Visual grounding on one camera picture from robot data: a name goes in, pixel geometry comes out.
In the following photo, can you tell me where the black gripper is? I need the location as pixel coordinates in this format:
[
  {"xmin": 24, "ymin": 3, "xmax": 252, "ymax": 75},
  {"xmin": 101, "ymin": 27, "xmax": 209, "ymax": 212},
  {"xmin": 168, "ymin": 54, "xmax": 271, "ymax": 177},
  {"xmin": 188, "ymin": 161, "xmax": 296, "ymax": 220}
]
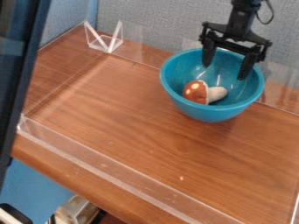
[{"xmin": 199, "ymin": 22, "xmax": 272, "ymax": 81}]

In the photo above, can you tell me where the blue bowl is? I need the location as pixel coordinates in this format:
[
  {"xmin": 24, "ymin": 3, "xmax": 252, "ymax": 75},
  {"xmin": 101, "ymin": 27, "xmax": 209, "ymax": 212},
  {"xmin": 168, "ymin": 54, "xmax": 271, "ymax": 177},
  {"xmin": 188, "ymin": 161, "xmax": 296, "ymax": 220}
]
[{"xmin": 160, "ymin": 48, "xmax": 264, "ymax": 123}]

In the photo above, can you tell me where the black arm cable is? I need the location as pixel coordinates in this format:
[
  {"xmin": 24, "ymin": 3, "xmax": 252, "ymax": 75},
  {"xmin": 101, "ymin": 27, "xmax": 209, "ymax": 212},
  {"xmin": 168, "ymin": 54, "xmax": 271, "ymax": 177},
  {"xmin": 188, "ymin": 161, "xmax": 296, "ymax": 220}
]
[{"xmin": 255, "ymin": 0, "xmax": 276, "ymax": 26}]

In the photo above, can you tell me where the brown and white toy mushroom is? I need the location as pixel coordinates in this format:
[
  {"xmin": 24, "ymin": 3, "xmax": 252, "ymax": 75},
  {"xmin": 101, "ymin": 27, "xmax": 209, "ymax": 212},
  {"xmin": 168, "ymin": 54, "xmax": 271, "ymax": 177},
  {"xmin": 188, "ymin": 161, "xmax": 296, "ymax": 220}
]
[{"xmin": 181, "ymin": 80, "xmax": 228, "ymax": 105}]

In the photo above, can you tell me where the clear acrylic front barrier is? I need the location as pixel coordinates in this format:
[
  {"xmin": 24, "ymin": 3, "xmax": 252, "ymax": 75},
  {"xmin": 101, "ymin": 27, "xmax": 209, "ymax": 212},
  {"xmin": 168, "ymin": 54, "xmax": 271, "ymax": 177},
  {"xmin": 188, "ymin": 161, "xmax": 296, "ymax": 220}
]
[{"xmin": 17, "ymin": 115, "xmax": 243, "ymax": 224}]

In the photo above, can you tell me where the grey metal floor object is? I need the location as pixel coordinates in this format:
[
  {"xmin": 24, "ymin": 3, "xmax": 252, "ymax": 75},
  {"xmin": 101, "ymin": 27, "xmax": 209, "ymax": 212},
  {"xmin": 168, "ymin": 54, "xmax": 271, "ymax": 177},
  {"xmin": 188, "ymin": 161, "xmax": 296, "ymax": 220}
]
[{"xmin": 53, "ymin": 195, "xmax": 99, "ymax": 224}]

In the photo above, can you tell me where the black and white floor object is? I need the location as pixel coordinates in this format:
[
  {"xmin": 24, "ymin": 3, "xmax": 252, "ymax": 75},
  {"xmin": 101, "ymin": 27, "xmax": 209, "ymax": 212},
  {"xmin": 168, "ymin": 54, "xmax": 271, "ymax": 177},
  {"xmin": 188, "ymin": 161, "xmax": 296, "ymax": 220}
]
[{"xmin": 0, "ymin": 203, "xmax": 33, "ymax": 224}]

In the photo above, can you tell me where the clear acrylic corner bracket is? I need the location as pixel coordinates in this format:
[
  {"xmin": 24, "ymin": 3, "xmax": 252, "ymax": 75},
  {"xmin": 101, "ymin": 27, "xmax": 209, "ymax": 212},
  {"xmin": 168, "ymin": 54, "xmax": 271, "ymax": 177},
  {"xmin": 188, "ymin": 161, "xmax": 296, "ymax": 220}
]
[{"xmin": 83, "ymin": 21, "xmax": 124, "ymax": 53}]

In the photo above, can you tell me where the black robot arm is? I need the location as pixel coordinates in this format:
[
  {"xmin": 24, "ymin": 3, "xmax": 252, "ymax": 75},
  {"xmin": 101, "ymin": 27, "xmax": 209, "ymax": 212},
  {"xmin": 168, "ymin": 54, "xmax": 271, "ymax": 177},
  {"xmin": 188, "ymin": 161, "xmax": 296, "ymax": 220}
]
[{"xmin": 199, "ymin": 0, "xmax": 275, "ymax": 80}]

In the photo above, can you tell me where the dark blue foreground post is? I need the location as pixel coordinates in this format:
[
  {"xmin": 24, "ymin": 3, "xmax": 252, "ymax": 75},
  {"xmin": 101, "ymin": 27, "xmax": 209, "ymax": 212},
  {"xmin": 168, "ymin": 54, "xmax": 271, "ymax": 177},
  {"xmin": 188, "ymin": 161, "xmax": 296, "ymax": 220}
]
[{"xmin": 0, "ymin": 0, "xmax": 52, "ymax": 191}]

